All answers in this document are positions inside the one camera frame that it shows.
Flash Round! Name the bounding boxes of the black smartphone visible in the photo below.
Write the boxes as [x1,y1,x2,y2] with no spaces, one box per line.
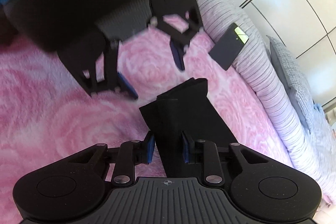
[209,23,250,71]

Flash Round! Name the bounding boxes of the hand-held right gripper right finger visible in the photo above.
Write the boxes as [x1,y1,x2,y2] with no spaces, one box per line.
[181,131,266,187]

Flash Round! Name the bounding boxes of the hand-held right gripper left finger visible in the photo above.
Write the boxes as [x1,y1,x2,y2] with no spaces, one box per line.
[68,132,155,187]

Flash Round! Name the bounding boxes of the pink floral blanket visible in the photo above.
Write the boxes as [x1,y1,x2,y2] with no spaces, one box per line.
[0,14,298,188]

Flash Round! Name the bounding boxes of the black pants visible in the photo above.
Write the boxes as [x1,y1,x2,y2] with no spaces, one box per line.
[139,78,237,179]

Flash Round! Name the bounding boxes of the grey checked pillow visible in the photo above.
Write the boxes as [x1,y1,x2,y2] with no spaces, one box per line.
[266,35,324,133]

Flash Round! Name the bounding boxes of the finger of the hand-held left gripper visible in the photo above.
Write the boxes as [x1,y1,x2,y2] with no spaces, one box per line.
[76,40,139,102]
[150,7,204,71]

